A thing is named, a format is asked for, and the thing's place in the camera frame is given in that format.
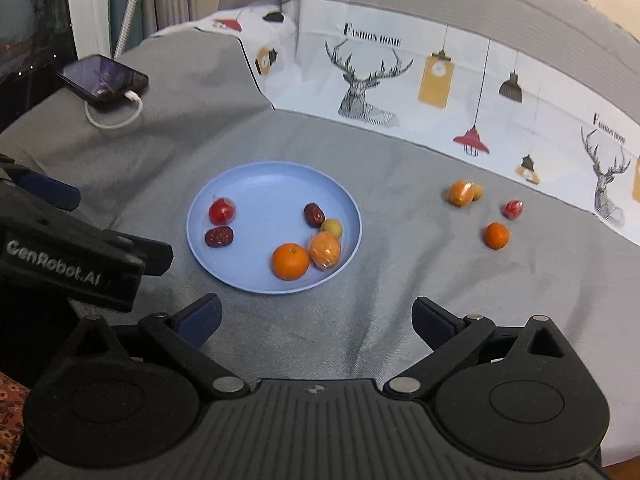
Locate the blue round plate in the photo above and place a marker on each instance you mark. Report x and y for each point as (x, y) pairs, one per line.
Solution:
(272, 260)

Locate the floral patterned clothing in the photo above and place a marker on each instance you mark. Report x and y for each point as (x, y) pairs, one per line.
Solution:
(10, 420)

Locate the plastic-wrapped red fruit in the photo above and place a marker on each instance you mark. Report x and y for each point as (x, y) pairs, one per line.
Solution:
(221, 211)

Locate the red wrapped candy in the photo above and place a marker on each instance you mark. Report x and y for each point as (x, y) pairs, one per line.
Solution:
(513, 209)

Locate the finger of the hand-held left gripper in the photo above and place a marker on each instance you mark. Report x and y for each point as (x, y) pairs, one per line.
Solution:
(52, 192)
(145, 255)

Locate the striped metal pole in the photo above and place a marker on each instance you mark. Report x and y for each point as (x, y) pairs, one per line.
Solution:
(129, 5)

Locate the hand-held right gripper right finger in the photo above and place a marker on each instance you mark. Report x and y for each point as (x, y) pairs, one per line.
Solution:
(431, 321)

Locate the dark red date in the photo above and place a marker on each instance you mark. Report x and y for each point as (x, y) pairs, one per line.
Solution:
(218, 236)
(314, 215)

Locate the plastic-wrapped orange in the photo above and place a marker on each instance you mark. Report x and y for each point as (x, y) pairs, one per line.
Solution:
(325, 251)

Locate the black smartphone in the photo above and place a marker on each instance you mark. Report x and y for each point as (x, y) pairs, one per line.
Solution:
(102, 77)

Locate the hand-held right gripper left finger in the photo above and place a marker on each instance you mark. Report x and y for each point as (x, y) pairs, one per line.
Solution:
(200, 319)

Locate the deer print white blanket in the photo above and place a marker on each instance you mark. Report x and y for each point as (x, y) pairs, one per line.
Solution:
(450, 95)

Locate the small orange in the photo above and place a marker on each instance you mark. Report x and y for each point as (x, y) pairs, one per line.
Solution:
(460, 193)
(496, 235)
(290, 261)

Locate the small yellow-green fruit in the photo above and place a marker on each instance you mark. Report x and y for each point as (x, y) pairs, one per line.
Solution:
(477, 192)
(332, 227)

